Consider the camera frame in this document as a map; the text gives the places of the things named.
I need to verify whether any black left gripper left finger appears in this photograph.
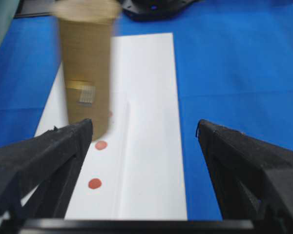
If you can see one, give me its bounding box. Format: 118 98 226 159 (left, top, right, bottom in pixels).
0 119 93 234

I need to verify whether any wooden mallet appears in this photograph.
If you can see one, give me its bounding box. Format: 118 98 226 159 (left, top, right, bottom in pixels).
52 0 121 141

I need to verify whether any white paper sheet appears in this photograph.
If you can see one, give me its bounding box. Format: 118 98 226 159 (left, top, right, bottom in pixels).
19 32 188 221

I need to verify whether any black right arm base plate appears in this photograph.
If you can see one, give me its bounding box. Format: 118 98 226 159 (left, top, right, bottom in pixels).
120 0 198 21

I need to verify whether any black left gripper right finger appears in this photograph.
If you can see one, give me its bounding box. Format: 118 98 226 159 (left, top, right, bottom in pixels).
196 119 293 234

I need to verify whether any blue table cloth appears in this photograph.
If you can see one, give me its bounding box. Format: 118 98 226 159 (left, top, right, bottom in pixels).
0 0 293 220

